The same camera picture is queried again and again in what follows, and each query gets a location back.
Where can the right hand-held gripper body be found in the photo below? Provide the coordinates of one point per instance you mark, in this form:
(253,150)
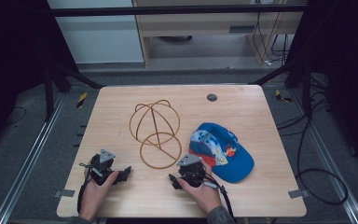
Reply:
(192,172)

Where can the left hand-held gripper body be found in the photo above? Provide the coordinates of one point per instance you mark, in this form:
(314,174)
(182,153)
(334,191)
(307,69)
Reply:
(99,169)

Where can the blue printed baseball cap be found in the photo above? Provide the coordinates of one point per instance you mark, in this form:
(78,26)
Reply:
(227,155)

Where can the person's right hand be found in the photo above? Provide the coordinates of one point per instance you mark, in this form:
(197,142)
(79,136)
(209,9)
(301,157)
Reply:
(203,196)

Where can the person's left hand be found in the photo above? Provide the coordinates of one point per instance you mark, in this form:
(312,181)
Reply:
(91,199)

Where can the yellow black hazard tape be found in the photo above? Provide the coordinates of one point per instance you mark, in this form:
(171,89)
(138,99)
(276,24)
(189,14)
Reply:
(282,97)
(81,100)

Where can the grey round table grommet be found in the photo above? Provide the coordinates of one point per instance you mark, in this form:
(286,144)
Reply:
(212,97)

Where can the black stand legs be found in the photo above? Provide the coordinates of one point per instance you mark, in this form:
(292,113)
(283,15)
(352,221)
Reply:
(48,93)
(306,90)

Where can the white cabinet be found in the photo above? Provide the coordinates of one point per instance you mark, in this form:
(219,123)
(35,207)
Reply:
(99,37)

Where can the light wooden desk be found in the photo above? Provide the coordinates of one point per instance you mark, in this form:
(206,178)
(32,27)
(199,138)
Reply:
(199,25)

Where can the black curtain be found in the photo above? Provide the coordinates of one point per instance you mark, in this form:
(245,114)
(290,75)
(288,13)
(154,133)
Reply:
(12,46)
(348,62)

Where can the grey table bracket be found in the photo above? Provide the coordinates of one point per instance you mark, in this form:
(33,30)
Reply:
(64,193)
(298,193)

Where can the aluminium floor rail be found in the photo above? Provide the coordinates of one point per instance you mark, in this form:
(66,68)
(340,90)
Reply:
(329,158)
(28,161)

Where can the black horizontal frame bar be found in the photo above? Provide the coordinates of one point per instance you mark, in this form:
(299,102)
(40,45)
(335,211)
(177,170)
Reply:
(167,11)

